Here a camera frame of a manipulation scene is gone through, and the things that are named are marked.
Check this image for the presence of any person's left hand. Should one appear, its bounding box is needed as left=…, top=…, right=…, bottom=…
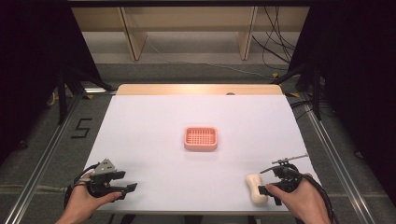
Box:
left=55, top=172, right=123, bottom=224

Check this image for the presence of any aluminium floor rail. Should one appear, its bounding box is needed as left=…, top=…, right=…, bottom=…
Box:
left=300, top=92, right=379, bottom=224
left=3, top=92, right=84, bottom=224

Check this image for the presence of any black metal stand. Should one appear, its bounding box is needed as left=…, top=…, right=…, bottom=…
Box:
left=55, top=63, right=114, bottom=126
left=274, top=62, right=323, bottom=121

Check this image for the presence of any person's right hand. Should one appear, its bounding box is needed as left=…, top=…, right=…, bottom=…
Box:
left=265, top=173, right=332, bottom=224

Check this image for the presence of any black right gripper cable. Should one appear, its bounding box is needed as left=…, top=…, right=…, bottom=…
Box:
left=290, top=169, right=336, bottom=224

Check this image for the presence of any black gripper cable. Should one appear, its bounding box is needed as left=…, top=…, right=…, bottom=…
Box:
left=63, top=162, right=101, bottom=210
left=290, top=169, right=336, bottom=224

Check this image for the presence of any black curtain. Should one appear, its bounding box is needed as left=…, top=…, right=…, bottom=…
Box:
left=0, top=0, right=104, bottom=166
left=288, top=0, right=396, bottom=190

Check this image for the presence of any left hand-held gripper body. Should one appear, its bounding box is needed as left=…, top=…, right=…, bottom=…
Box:
left=87, top=158, right=123, bottom=199

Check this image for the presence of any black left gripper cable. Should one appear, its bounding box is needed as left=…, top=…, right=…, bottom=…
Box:
left=63, top=162, right=101, bottom=210

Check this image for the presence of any bundle of black cables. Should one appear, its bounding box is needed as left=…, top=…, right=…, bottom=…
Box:
left=251, top=6, right=297, bottom=71

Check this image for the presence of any white table cover sheet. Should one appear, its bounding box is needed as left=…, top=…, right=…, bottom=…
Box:
left=83, top=93, right=321, bottom=216

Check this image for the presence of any pink soap dish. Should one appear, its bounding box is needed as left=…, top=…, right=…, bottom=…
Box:
left=183, top=125, right=219, bottom=152

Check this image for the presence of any cream soap bar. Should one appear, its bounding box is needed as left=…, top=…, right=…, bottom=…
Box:
left=245, top=173, right=269, bottom=205

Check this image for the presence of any light wooden shelf unit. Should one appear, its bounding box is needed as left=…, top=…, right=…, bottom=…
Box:
left=70, top=6, right=311, bottom=62

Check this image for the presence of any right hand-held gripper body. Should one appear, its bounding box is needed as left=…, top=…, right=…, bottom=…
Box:
left=271, top=153, right=310, bottom=194

